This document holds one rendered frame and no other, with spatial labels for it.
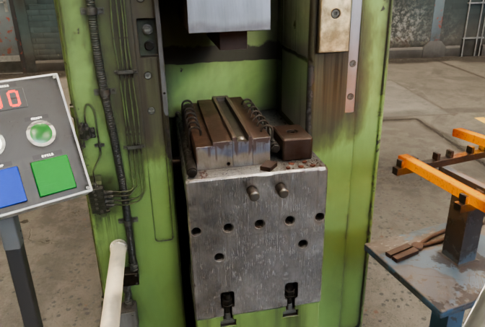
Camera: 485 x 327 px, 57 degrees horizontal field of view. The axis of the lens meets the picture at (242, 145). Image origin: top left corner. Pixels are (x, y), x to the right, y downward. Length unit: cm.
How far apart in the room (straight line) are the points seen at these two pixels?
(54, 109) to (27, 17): 650
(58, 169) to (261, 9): 59
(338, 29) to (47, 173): 84
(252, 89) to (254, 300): 74
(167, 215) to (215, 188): 30
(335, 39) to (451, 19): 692
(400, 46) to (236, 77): 639
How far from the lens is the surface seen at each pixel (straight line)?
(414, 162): 122
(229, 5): 110
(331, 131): 140
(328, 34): 130
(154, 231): 143
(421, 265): 132
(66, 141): 105
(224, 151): 118
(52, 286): 244
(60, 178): 103
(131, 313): 155
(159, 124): 129
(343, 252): 163
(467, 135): 141
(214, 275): 129
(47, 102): 107
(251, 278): 133
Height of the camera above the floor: 141
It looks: 21 degrees down
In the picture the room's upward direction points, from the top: 1 degrees counter-clockwise
